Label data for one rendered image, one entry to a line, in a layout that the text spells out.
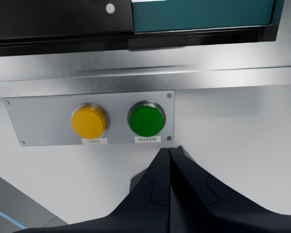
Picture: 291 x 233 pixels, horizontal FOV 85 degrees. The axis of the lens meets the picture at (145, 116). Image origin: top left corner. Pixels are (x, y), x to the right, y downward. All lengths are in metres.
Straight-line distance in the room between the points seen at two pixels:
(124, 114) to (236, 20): 0.16
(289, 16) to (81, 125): 0.25
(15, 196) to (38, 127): 1.94
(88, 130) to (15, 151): 0.26
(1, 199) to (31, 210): 0.30
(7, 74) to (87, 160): 0.21
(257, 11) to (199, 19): 0.06
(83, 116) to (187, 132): 0.21
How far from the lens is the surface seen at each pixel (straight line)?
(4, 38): 0.22
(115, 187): 0.41
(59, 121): 0.23
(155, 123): 0.18
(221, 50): 0.20
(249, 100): 0.34
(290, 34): 0.23
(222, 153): 0.37
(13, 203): 2.24
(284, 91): 0.37
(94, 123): 0.20
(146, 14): 0.20
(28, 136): 0.26
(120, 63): 0.18
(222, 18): 0.21
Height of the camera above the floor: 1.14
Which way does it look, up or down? 69 degrees down
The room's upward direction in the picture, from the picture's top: 177 degrees counter-clockwise
